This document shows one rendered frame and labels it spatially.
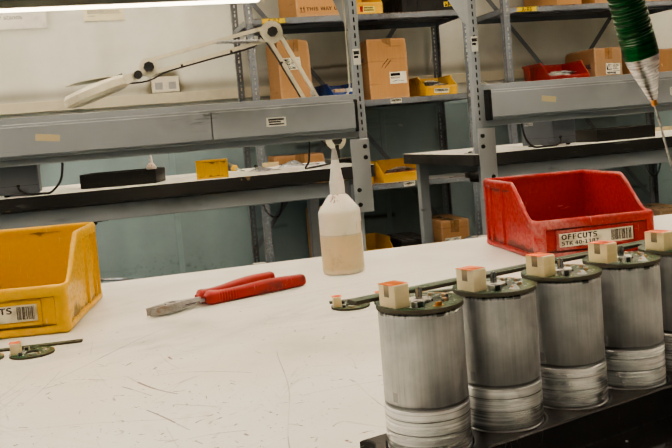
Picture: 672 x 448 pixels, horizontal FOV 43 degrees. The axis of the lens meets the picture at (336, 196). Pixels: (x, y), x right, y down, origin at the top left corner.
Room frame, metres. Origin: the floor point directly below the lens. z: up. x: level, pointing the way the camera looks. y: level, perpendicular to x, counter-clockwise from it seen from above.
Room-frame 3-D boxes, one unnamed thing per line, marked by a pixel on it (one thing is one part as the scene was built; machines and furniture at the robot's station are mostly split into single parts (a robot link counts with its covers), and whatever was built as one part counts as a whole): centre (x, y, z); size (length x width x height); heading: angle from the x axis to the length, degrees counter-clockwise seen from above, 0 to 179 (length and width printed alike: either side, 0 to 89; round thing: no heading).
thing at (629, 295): (0.28, -0.09, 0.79); 0.02 x 0.02 x 0.05
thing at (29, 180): (2.59, 0.96, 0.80); 0.15 x 0.12 x 0.10; 16
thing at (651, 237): (0.29, -0.11, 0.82); 0.01 x 0.01 x 0.01; 30
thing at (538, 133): (3.05, -0.78, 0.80); 0.15 x 0.12 x 0.10; 34
